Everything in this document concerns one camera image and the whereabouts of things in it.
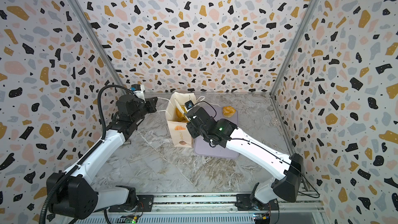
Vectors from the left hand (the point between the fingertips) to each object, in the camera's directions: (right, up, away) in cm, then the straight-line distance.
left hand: (156, 95), depth 77 cm
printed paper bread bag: (+12, -19, +4) cm, 23 cm away
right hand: (+17, -12, -7) cm, 22 cm away
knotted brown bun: (+40, -9, +29) cm, 50 cm away
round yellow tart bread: (+9, -11, +13) cm, 19 cm away
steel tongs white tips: (+13, -7, -7) cm, 16 cm away
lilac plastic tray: (+23, -31, +15) cm, 41 cm away
